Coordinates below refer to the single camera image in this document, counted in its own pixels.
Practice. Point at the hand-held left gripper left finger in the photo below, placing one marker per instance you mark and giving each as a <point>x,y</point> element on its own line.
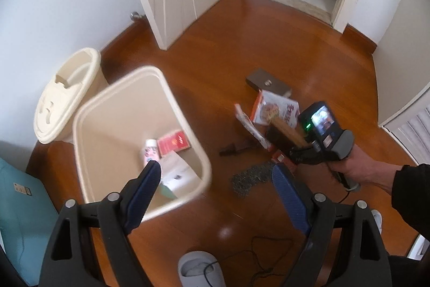
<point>144,193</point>

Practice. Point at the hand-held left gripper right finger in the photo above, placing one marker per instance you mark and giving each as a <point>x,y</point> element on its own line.
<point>289,199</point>

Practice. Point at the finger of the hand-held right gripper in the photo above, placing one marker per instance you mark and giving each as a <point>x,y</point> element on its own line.
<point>280,144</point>

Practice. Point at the brown wooden-look box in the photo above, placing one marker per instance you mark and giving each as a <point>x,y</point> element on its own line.
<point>290,132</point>

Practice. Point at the cream plastic bin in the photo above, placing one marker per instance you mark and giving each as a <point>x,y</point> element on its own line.
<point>100,139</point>

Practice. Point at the person's right forearm black sleeve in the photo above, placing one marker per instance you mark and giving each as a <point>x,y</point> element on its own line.
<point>415,196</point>

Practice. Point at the person's right hand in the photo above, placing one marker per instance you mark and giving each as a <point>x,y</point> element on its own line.
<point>366,169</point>

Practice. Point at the red small packet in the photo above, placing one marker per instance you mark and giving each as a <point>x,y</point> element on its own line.
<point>281,159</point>

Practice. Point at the red white long packet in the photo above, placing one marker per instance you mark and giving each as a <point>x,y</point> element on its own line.
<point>252,127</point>

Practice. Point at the orange white noodle packet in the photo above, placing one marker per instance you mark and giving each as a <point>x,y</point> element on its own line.
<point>275,108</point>

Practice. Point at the white paper envelope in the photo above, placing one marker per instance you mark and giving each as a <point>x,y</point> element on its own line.
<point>176,172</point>

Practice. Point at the white bottle pink print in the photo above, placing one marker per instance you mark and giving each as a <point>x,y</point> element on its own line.
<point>151,151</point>

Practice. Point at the grey pile of scraps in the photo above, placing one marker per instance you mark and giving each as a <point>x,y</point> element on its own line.
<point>252,176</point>

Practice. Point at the red small box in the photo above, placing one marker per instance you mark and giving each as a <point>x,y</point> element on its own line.
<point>172,142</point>

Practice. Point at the dark brown flat box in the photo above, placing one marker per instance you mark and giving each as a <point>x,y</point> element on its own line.
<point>265,80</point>

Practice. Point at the white louvred vent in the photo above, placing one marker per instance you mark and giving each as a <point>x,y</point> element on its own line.
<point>411,135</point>

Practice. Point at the cream bin lid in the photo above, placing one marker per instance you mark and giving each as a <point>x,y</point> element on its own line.
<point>63,98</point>

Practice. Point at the teal cushion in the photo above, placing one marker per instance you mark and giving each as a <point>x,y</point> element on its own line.
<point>20,219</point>

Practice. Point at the person's dark trouser leg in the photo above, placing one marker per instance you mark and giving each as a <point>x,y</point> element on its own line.
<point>408,270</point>

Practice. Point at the metal door stopper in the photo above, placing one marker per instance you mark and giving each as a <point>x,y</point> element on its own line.
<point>135,16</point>

